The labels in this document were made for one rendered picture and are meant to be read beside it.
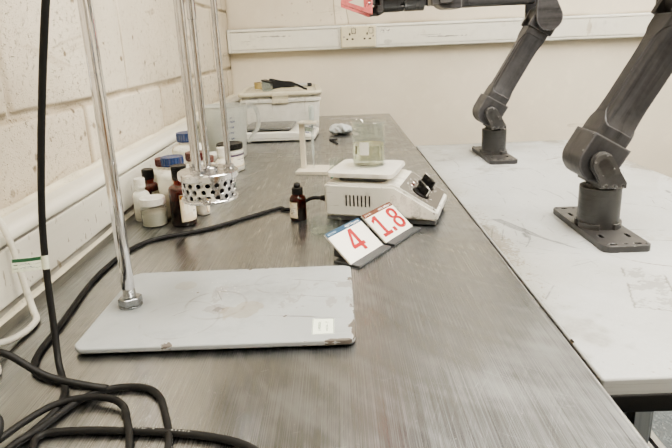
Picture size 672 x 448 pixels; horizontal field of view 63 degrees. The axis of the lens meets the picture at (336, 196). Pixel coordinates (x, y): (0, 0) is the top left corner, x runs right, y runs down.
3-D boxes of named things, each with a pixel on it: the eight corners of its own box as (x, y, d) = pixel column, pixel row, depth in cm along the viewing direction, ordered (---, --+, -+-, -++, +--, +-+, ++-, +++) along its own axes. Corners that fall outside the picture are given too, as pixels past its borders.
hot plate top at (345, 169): (405, 164, 105) (405, 160, 104) (392, 179, 94) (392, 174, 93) (345, 163, 108) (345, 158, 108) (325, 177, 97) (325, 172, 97)
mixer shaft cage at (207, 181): (244, 189, 67) (225, -33, 60) (234, 205, 60) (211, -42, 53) (188, 191, 67) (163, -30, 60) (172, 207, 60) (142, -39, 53)
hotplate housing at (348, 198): (446, 205, 105) (447, 164, 103) (437, 227, 93) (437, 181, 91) (335, 200, 112) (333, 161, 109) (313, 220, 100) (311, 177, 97)
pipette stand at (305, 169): (334, 167, 141) (331, 117, 137) (326, 175, 133) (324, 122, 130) (303, 167, 143) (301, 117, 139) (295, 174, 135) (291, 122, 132)
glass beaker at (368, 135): (392, 167, 100) (392, 121, 98) (361, 172, 98) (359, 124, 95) (375, 161, 106) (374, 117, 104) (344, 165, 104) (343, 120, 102)
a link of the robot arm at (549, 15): (436, -18, 131) (565, -25, 131) (430, -14, 139) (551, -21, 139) (436, 36, 134) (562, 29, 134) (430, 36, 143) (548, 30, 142)
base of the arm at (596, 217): (609, 200, 77) (659, 198, 77) (554, 169, 96) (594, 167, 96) (604, 253, 79) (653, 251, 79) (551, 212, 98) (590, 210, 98)
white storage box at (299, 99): (320, 117, 240) (318, 83, 236) (324, 129, 204) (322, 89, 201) (248, 120, 238) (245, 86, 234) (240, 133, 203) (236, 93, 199)
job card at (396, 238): (420, 229, 92) (420, 206, 91) (394, 246, 85) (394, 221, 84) (388, 224, 96) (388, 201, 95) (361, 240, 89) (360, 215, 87)
